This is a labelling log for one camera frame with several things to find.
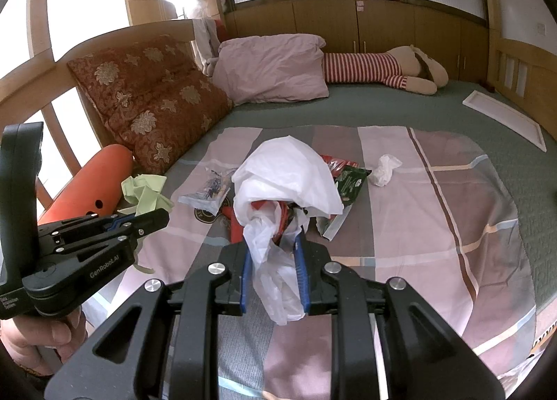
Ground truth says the white fluffy plush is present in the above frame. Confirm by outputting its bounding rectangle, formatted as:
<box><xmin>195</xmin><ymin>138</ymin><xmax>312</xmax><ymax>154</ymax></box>
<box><xmin>182</xmin><ymin>0</ymin><xmax>225</xmax><ymax>20</ymax></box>

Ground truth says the green snack wrapper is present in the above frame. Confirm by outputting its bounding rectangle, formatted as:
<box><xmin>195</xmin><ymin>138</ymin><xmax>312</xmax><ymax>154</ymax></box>
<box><xmin>315</xmin><ymin>165</ymin><xmax>373</xmax><ymax>241</ymax></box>

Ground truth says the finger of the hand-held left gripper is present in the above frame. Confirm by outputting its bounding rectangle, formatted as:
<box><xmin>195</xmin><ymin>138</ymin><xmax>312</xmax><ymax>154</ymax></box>
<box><xmin>53</xmin><ymin>232</ymin><xmax>145</xmax><ymax>260</ymax></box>
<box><xmin>37</xmin><ymin>207</ymin><xmax>171</xmax><ymax>241</ymax></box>

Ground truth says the hanging pale cloth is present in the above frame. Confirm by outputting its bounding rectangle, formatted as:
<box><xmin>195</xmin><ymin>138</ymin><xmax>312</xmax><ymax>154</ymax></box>
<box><xmin>193</xmin><ymin>18</ymin><xmax>223</xmax><ymax>72</ymax></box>

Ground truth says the red snack wrapper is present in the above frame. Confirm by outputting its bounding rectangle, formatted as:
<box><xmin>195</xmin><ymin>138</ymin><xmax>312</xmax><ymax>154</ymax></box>
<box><xmin>320</xmin><ymin>155</ymin><xmax>360</xmax><ymax>173</ymax></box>

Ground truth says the plaid pink blanket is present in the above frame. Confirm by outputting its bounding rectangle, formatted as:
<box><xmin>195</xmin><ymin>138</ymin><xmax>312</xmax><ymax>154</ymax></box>
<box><xmin>83</xmin><ymin>125</ymin><xmax>539</xmax><ymax>400</ymax></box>

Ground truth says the white plastic bag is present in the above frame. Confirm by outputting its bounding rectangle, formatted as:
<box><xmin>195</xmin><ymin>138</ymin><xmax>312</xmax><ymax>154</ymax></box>
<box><xmin>232</xmin><ymin>135</ymin><xmax>345</xmax><ymax>326</ymax></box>

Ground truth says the striped plush toy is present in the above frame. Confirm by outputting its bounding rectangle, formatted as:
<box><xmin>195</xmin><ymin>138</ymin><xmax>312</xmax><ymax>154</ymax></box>
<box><xmin>322</xmin><ymin>45</ymin><xmax>450</xmax><ymax>96</ymax></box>

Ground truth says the wooden headboard cabinet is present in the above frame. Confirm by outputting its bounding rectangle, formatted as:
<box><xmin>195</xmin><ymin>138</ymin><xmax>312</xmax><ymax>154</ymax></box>
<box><xmin>224</xmin><ymin>0</ymin><xmax>489</xmax><ymax>84</ymax></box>

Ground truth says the red flat packet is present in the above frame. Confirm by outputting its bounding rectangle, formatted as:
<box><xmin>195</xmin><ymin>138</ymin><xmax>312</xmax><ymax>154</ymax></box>
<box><xmin>220</xmin><ymin>204</ymin><xmax>247</xmax><ymax>246</ymax></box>

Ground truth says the white crumpled tissue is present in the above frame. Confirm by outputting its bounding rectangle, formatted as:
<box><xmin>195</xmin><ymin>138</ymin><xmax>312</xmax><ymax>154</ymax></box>
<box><xmin>369</xmin><ymin>154</ymin><xmax>403</xmax><ymax>187</ymax></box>

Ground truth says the green crumpled paper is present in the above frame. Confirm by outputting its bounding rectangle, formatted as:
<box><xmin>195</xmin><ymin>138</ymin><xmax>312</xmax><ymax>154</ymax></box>
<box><xmin>120</xmin><ymin>173</ymin><xmax>175</xmax><ymax>217</ymax></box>

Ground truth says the pink pillow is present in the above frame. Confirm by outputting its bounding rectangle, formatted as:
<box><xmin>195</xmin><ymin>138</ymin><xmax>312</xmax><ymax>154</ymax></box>
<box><xmin>216</xmin><ymin>33</ymin><xmax>330</xmax><ymax>105</ymax></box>

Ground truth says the red floral cushion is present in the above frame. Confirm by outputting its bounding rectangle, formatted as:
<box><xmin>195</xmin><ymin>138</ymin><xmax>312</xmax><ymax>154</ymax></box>
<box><xmin>66</xmin><ymin>34</ymin><xmax>234</xmax><ymax>175</ymax></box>

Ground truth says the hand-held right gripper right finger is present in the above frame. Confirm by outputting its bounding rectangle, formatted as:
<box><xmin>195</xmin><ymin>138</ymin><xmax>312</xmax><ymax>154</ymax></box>
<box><xmin>293</xmin><ymin>234</ymin><xmax>512</xmax><ymax>400</ymax></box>

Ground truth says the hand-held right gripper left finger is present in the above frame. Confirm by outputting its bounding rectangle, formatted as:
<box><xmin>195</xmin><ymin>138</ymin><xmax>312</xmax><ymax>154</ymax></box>
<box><xmin>44</xmin><ymin>242</ymin><xmax>255</xmax><ymax>400</ymax></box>

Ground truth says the curved wooden bed rail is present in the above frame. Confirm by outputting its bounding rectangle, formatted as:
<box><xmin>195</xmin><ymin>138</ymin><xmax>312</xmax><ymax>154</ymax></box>
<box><xmin>0</xmin><ymin>19</ymin><xmax>196</xmax><ymax>227</ymax></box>

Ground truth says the round dark printed wrapper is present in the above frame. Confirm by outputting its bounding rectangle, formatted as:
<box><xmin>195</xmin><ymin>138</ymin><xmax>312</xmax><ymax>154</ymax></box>
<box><xmin>193</xmin><ymin>207</ymin><xmax>228</xmax><ymax>225</ymax></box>

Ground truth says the person's left hand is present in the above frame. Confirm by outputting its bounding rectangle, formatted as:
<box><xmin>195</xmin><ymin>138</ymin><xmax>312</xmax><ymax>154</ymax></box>
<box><xmin>0</xmin><ymin>308</ymin><xmax>88</xmax><ymax>367</ymax></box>

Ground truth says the green bedspread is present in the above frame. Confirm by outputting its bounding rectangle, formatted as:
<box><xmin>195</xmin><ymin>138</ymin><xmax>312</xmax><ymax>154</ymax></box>
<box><xmin>165</xmin><ymin>79</ymin><xmax>557</xmax><ymax>342</ymax></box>

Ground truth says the wooden slatted bed end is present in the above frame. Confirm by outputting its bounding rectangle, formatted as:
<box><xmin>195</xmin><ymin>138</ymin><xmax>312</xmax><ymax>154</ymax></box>
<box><xmin>486</xmin><ymin>0</ymin><xmax>557</xmax><ymax>142</ymax></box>

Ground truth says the white paper sheet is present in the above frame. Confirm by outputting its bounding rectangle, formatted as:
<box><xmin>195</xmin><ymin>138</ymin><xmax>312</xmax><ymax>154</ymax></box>
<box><xmin>462</xmin><ymin>90</ymin><xmax>548</xmax><ymax>152</ymax></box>

